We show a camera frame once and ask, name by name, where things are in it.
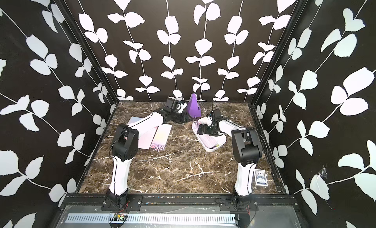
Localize small electronics board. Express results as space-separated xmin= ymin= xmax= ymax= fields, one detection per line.
xmin=109 ymin=213 xmax=128 ymax=223

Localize purple sticker sheet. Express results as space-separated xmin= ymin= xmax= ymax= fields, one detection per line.
xmin=150 ymin=124 xmax=172 ymax=151

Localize purple plastic object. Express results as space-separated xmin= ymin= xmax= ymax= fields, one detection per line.
xmin=186 ymin=93 xmax=202 ymax=119

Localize white perforated cable duct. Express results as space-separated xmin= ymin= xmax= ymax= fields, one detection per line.
xmin=63 ymin=213 xmax=238 ymax=226

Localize pink sticker sheet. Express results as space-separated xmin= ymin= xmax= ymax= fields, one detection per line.
xmin=138 ymin=127 xmax=158 ymax=150
xmin=127 ymin=116 xmax=143 ymax=125

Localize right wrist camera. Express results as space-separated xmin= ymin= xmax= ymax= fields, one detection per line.
xmin=206 ymin=109 xmax=223 ymax=122

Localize blue playing card deck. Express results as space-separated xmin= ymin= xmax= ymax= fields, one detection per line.
xmin=254 ymin=169 xmax=268 ymax=187

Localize white plastic storage box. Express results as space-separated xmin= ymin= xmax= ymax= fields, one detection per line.
xmin=192 ymin=121 xmax=227 ymax=152

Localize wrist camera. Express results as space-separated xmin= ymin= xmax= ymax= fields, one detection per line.
xmin=163 ymin=97 xmax=187 ymax=113
xmin=206 ymin=109 xmax=223 ymax=122

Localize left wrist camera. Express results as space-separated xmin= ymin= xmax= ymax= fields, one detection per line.
xmin=163 ymin=97 xmax=187 ymax=113

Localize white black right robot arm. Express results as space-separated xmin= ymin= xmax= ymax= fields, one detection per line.
xmin=192 ymin=117 xmax=263 ymax=197

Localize lilac checked sticker sheet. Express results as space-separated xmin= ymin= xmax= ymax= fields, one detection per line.
xmin=195 ymin=117 xmax=212 ymax=126

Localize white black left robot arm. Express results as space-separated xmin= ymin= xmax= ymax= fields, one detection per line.
xmin=107 ymin=110 xmax=192 ymax=199

